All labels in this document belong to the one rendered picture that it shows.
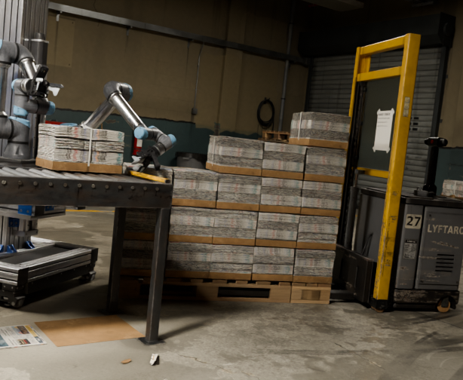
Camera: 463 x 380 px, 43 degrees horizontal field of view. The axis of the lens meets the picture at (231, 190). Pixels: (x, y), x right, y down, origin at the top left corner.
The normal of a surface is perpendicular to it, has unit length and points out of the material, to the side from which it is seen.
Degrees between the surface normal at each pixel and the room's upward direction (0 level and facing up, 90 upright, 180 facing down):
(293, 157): 90
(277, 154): 90
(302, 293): 90
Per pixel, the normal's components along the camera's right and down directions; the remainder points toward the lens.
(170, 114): 0.57, 0.12
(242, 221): 0.25, 0.11
